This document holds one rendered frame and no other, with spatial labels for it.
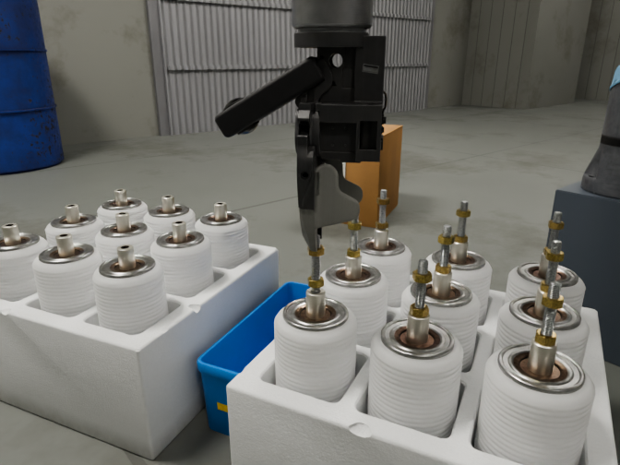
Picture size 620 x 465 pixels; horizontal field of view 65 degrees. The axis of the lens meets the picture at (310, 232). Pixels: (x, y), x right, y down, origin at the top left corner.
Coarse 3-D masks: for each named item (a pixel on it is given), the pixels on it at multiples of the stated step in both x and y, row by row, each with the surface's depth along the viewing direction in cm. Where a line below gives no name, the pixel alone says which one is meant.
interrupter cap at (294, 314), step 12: (300, 300) 59; (288, 312) 56; (300, 312) 56; (336, 312) 56; (348, 312) 56; (288, 324) 54; (300, 324) 53; (312, 324) 53; (324, 324) 53; (336, 324) 53
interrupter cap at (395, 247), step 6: (360, 240) 78; (366, 240) 78; (372, 240) 78; (390, 240) 78; (396, 240) 78; (360, 246) 75; (366, 246) 76; (372, 246) 76; (390, 246) 76; (396, 246) 75; (402, 246) 75; (366, 252) 73; (372, 252) 73; (378, 252) 73; (384, 252) 73; (390, 252) 73; (396, 252) 73; (402, 252) 74
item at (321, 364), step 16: (352, 320) 55; (288, 336) 53; (304, 336) 52; (320, 336) 52; (336, 336) 52; (352, 336) 54; (288, 352) 53; (304, 352) 52; (320, 352) 52; (336, 352) 53; (352, 352) 55; (288, 368) 54; (304, 368) 53; (320, 368) 53; (336, 368) 54; (352, 368) 56; (288, 384) 55; (304, 384) 54; (320, 384) 54; (336, 384) 54; (336, 400) 55
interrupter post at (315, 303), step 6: (306, 294) 55; (312, 294) 54; (318, 294) 54; (324, 294) 55; (306, 300) 55; (312, 300) 54; (318, 300) 54; (324, 300) 55; (306, 306) 55; (312, 306) 55; (318, 306) 55; (324, 306) 55; (306, 312) 55; (312, 312) 55; (318, 312) 55; (324, 312) 55; (312, 318) 55; (318, 318) 55
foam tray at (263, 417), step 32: (480, 352) 61; (256, 384) 55; (352, 384) 55; (480, 384) 55; (256, 416) 54; (288, 416) 52; (320, 416) 50; (352, 416) 50; (608, 416) 50; (256, 448) 56; (288, 448) 54; (320, 448) 52; (352, 448) 50; (384, 448) 48; (416, 448) 46; (448, 448) 46; (608, 448) 46
